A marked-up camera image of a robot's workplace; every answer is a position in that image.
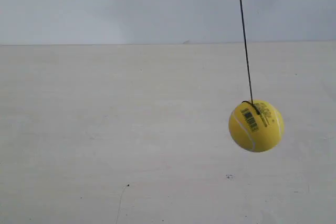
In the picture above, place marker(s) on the yellow tennis ball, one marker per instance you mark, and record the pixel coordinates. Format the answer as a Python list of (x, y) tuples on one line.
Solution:
[(256, 126)]

